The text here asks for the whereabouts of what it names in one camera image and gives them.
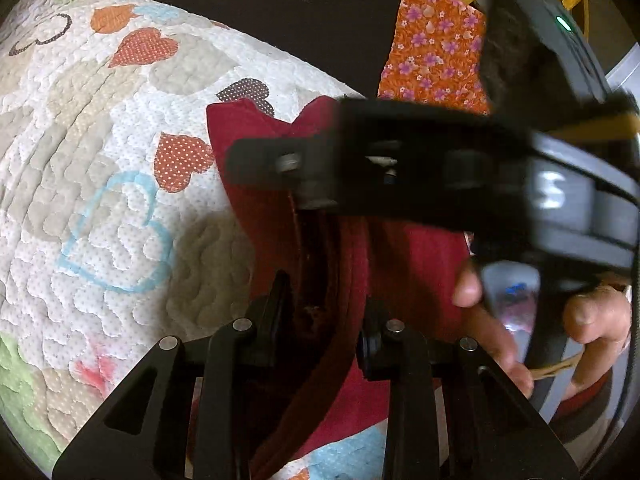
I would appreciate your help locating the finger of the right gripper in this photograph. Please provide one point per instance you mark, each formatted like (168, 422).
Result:
(307, 167)

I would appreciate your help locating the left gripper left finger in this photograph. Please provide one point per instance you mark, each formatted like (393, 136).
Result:
(244, 393)

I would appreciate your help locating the person's right hand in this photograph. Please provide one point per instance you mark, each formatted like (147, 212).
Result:
(600, 320)

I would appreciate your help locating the heart patterned white quilt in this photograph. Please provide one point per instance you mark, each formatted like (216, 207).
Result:
(115, 227)

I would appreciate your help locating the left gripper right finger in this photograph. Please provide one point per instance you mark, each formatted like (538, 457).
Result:
(388, 350)

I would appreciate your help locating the dark red garment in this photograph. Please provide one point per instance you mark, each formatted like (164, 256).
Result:
(411, 268)

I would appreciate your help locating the orange floral bedsheet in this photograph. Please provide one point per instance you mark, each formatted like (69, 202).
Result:
(434, 56)

